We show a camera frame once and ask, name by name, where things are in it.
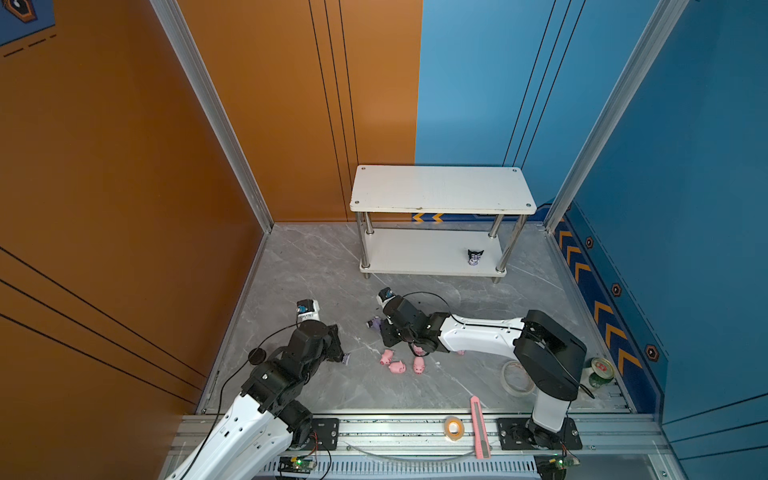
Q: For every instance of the pink utility knife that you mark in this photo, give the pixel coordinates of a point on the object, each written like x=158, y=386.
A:
x=481, y=442

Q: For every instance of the aluminium corner post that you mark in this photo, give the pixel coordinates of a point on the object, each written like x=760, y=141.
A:
x=177, y=31
x=650, y=43

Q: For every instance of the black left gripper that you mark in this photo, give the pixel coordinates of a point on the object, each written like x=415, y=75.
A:
x=333, y=339

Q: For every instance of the green circuit board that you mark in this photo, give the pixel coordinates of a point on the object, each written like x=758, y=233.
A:
x=296, y=465

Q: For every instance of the small beige tape roll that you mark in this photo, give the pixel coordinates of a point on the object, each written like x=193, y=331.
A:
x=454, y=429

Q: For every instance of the aluminium corner post left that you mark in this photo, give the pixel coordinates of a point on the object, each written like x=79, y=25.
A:
x=177, y=31

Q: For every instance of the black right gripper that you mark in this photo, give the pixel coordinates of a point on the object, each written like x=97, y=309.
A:
x=385, y=332

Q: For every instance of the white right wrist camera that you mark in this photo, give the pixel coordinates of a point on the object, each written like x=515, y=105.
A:
x=384, y=296

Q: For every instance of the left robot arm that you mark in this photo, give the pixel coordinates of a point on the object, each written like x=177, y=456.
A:
x=266, y=418

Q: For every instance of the green tape roll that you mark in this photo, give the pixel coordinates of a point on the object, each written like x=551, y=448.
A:
x=601, y=372

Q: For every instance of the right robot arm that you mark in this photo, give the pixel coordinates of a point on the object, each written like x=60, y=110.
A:
x=551, y=356

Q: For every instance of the aluminium corner post right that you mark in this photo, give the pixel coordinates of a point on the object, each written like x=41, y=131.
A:
x=650, y=43

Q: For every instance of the white two-tier shelf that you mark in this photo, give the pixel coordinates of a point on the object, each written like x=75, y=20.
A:
x=499, y=192

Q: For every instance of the clear tape roll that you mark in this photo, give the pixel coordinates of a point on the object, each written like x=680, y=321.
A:
x=515, y=380

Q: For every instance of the black purple figurine toy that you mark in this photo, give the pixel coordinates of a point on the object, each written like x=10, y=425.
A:
x=474, y=257

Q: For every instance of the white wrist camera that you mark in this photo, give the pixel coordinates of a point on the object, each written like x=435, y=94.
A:
x=384, y=296
x=307, y=309

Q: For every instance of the right circuit board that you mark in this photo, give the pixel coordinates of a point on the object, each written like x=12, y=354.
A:
x=555, y=467

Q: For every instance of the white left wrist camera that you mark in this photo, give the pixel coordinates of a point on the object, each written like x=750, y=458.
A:
x=307, y=309

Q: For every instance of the pink pig toy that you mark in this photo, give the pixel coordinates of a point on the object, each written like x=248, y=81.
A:
x=418, y=350
x=397, y=367
x=386, y=357
x=419, y=365

